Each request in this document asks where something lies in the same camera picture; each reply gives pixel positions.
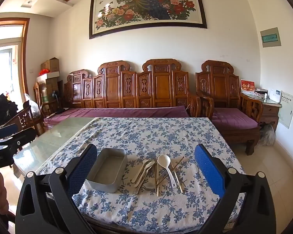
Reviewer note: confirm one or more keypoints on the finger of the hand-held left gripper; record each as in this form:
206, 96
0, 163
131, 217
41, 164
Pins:
24, 137
8, 128

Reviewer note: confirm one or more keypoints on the grey wall panel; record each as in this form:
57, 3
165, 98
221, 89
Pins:
270, 37

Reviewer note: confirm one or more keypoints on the wooden chopstick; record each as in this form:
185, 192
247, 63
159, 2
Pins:
173, 169
177, 163

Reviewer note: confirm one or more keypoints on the rectangular metal tray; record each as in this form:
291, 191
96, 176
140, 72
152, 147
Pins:
107, 165

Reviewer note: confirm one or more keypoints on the framed peacock flower painting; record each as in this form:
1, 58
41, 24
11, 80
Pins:
146, 7

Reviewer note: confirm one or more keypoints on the large white spoon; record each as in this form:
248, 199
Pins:
164, 162

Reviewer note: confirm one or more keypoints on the white tabletop device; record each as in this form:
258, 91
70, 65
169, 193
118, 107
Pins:
275, 95

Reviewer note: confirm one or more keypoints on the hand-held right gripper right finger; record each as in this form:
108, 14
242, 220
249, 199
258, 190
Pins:
207, 168

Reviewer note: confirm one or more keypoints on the white wall distribution box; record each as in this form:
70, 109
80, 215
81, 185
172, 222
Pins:
287, 109

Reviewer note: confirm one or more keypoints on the blue floral tablecloth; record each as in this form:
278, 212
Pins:
141, 134

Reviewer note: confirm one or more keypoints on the white flat box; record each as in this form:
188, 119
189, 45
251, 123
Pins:
48, 77

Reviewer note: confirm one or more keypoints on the wooden side table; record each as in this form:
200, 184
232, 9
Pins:
269, 112

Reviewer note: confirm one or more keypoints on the purple armchair cushion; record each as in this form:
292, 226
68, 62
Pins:
234, 119

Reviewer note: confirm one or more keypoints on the grey fluffy duster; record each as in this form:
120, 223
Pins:
268, 135

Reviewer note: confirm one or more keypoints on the black cloth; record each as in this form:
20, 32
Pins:
2, 109

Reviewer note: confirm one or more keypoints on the red desk card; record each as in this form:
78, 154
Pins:
247, 86

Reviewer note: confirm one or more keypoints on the carved wooden sofa bench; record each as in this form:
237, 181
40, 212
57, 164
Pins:
114, 90

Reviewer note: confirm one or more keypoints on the carved wooden armchair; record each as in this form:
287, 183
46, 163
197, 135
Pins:
219, 82

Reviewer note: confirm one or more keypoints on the wooden door frame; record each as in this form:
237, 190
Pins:
25, 53

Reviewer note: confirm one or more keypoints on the red decoration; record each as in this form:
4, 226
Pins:
44, 72

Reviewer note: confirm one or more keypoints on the clear plastic bag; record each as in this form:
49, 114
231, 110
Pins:
33, 106

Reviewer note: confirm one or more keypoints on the stacked cardboard boxes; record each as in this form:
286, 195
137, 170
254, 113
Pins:
51, 90

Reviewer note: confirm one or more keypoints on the tissue box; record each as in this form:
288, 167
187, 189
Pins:
260, 92

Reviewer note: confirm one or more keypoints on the wooden dining chair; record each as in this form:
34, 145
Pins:
37, 95
24, 120

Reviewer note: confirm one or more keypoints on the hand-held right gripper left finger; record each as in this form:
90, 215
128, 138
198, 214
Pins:
85, 165

